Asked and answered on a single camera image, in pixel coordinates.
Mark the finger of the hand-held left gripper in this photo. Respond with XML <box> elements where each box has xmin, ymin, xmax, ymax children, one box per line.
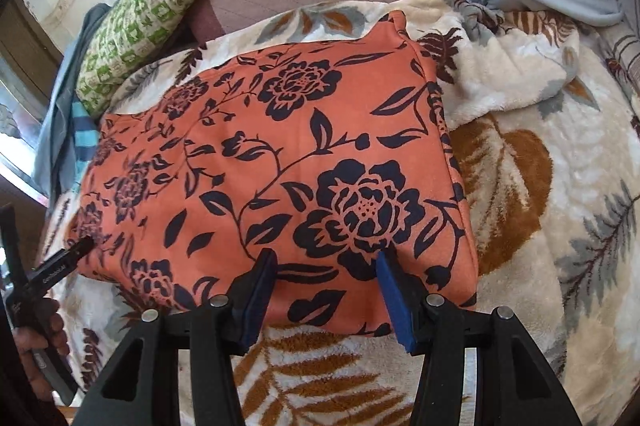
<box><xmin>29</xmin><ymin>237</ymin><xmax>96</xmax><ymax>295</ymax></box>

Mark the person's left hand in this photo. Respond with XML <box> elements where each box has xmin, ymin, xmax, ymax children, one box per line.
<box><xmin>14</xmin><ymin>297</ymin><xmax>70</xmax><ymax>358</ymax></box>

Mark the orange floral garment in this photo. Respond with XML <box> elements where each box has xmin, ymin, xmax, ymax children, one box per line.
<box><xmin>67</xmin><ymin>8</ymin><xmax>478</xmax><ymax>339</ymax></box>

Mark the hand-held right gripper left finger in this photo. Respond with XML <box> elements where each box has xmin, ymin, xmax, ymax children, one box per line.
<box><xmin>80</xmin><ymin>248</ymin><xmax>278</xmax><ymax>426</ymax></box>

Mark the cream leaf-print blanket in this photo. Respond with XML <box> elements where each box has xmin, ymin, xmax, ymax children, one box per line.
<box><xmin>47</xmin><ymin>0</ymin><xmax>640</xmax><ymax>426</ymax></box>

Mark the stained glass window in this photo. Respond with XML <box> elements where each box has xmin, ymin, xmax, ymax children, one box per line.
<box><xmin>0</xmin><ymin>56</ymin><xmax>48</xmax><ymax>202</ymax></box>

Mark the blue-grey cloth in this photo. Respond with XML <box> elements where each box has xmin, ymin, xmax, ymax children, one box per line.
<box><xmin>32</xmin><ymin>3</ymin><xmax>113</xmax><ymax>202</ymax></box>

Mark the teal striped cloth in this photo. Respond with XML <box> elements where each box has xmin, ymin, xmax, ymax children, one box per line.
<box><xmin>70</xmin><ymin>101</ymin><xmax>101</xmax><ymax>172</ymax></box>

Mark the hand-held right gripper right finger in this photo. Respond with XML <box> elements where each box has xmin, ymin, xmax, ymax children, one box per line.
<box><xmin>376</xmin><ymin>251</ymin><xmax>583</xmax><ymax>426</ymax></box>

